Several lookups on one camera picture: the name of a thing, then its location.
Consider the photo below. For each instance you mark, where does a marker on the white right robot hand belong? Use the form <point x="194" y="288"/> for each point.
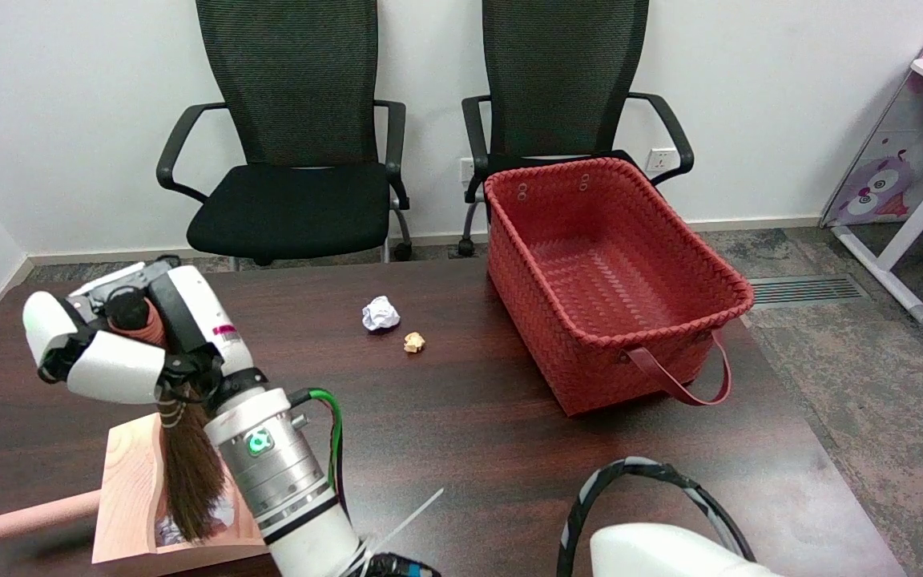
<point x="117" y="369"/>

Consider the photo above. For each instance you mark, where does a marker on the brown straw hand broom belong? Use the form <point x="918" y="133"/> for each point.
<point x="193" y="481"/>

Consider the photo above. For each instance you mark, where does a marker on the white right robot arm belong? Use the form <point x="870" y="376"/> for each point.
<point x="277" y="473"/>

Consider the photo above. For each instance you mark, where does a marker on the wooden dustpan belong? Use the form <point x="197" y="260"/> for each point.
<point x="129" y="481"/>

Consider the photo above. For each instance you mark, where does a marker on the small brown crumpled paper ball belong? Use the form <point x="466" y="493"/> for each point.
<point x="413" y="342"/>

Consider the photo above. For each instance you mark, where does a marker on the white zip tie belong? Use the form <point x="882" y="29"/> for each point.
<point x="413" y="513"/>

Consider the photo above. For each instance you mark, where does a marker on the black mesh office chair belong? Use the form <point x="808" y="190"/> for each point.
<point x="558" y="48"/>
<point x="285" y="80"/>

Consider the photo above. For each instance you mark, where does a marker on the red woven basket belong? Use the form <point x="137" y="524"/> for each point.
<point x="614" y="232"/>

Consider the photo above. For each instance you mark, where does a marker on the floor vent grille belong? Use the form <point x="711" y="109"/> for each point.
<point x="814" y="290"/>

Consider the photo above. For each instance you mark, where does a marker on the white wall socket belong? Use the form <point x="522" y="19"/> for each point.
<point x="660" y="159"/>
<point x="466" y="168"/>

